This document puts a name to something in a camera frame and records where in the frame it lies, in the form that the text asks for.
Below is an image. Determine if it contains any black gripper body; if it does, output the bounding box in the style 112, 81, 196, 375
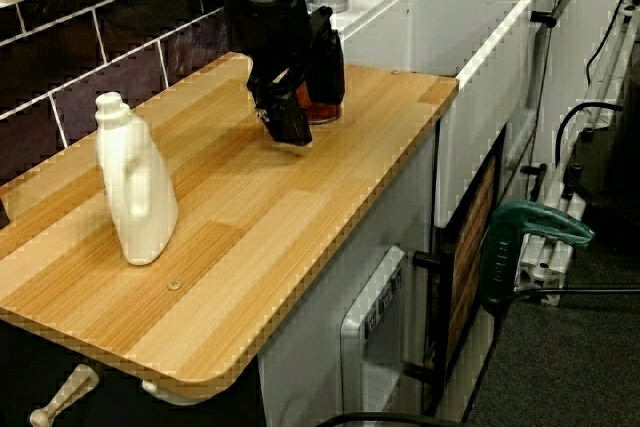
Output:
246, 0, 336, 96

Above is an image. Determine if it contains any white lever handle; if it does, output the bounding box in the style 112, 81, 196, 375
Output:
29, 364, 100, 427

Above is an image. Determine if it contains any white kitchen cabinet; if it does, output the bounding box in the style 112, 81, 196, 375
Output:
257, 131, 441, 427

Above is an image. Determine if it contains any grey dispenser panel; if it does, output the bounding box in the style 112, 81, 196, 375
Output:
339, 245, 408, 416

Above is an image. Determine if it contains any green clamp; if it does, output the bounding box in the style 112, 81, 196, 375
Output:
479, 200, 597, 317

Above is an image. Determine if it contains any straight black cable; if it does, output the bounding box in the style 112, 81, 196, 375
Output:
512, 285, 640, 298

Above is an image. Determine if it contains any white rounded knob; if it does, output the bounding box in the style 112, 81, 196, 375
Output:
141, 379, 214, 407

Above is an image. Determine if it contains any white sink unit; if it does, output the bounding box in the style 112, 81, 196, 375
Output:
269, 0, 534, 228

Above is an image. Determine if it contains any orange beans can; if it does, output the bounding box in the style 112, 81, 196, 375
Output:
297, 84, 344, 125

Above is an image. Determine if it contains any cream detergent bottle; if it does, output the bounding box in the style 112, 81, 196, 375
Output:
94, 91, 180, 267

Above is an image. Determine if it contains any black curved hoop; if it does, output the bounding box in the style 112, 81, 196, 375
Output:
314, 410, 454, 427

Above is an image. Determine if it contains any curved black cable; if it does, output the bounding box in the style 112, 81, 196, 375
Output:
553, 100, 625, 171

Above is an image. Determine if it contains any black equipment case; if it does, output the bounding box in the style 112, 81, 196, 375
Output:
569, 61, 640, 248

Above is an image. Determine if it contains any white oven cabinet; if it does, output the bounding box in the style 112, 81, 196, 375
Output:
502, 0, 626, 208

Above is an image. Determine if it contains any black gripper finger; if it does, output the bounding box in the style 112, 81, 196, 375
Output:
255, 91, 314, 146
306, 28, 347, 106

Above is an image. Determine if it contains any wood slat cabinet door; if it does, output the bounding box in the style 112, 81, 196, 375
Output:
424, 124, 507, 411

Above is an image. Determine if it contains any white aluminium frame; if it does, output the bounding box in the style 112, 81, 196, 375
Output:
517, 6, 640, 307

